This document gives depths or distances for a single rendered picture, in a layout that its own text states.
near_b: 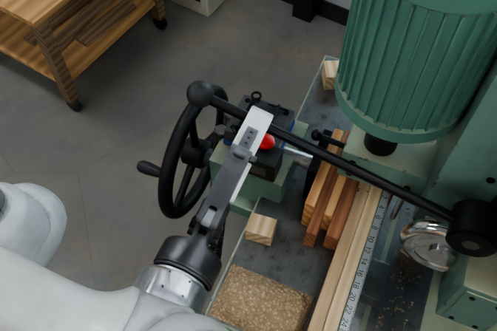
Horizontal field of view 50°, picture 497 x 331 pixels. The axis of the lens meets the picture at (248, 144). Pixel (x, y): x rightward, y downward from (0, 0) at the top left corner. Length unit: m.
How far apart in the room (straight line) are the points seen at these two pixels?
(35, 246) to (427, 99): 0.74
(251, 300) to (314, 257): 0.14
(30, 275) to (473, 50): 0.47
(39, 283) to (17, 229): 0.58
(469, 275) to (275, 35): 1.88
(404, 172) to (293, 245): 0.22
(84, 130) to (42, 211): 1.17
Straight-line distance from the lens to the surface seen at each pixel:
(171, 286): 0.59
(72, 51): 2.26
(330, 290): 0.83
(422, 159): 0.86
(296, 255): 0.89
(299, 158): 0.91
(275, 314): 0.82
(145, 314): 0.42
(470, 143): 0.70
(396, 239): 1.04
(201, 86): 0.66
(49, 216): 1.09
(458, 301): 0.77
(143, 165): 1.01
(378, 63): 0.61
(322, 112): 1.05
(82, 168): 2.12
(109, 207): 2.00
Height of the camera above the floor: 1.72
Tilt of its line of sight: 56 degrees down
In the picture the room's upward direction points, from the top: straight up
